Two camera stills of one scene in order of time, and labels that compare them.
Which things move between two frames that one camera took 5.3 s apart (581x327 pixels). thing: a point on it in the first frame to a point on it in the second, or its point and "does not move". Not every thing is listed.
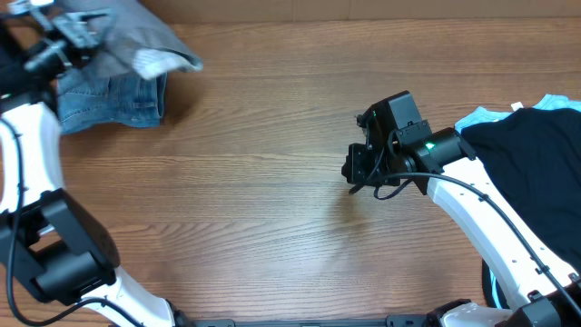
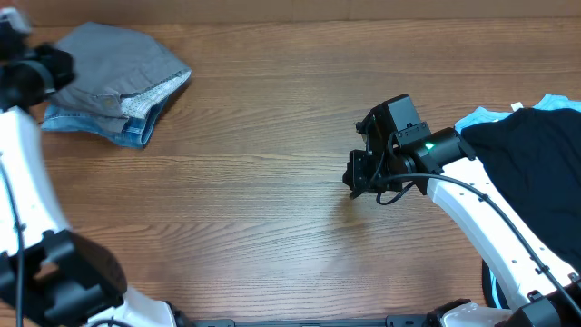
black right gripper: x=356 y=172 does not move
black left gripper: x=67 y=27 to x=61 y=72
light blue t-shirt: x=479 y=115 does not move
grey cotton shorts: x=137 y=41 to x=119 y=71
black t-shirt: x=534 y=158 does not move
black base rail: x=390 y=322 does not move
